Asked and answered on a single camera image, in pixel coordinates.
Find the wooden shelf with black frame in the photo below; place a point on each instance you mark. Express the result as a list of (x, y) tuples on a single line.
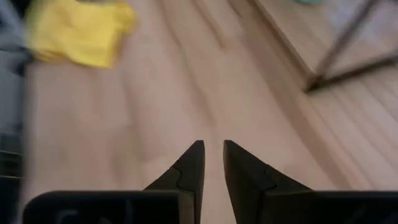
[(311, 31)]

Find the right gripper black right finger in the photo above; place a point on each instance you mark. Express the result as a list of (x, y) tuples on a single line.
[(248, 183)]

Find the yellow cloth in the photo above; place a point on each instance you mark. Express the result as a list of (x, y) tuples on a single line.
[(77, 34)]

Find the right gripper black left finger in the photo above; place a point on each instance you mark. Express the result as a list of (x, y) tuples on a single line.
[(183, 183)]

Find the black metal table frame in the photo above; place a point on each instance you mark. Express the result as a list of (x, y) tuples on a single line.
[(9, 186)]

